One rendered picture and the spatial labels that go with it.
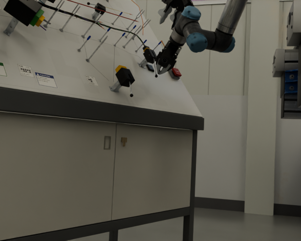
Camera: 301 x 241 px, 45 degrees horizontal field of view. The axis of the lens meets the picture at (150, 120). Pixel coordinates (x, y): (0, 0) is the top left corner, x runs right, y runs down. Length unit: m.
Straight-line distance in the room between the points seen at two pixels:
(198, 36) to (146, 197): 0.73
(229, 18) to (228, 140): 2.81
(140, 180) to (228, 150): 2.68
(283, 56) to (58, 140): 0.91
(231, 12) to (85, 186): 0.88
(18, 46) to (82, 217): 0.66
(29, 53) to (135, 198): 0.74
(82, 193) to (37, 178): 0.20
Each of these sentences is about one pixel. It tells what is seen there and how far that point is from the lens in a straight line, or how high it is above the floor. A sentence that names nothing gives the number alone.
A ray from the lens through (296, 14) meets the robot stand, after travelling 1.05.
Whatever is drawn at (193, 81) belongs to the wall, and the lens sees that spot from 4.31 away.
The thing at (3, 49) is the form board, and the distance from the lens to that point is 1.30.
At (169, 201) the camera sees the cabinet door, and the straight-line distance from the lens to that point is 1.78.
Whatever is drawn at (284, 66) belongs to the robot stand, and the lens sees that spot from 1.52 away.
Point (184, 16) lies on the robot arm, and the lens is 1.52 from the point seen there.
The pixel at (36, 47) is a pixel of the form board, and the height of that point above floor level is 1.05.
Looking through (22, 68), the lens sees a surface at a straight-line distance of 1.28.
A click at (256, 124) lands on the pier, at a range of 4.13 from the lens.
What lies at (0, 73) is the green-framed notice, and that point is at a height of 0.92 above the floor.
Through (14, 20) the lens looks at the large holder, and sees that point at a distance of 1.37.
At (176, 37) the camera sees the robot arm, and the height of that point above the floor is 1.17.
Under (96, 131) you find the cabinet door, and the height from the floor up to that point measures 0.76.
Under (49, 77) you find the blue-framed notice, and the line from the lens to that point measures 1.31.
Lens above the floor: 0.73
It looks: 3 degrees up
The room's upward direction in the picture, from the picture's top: 3 degrees clockwise
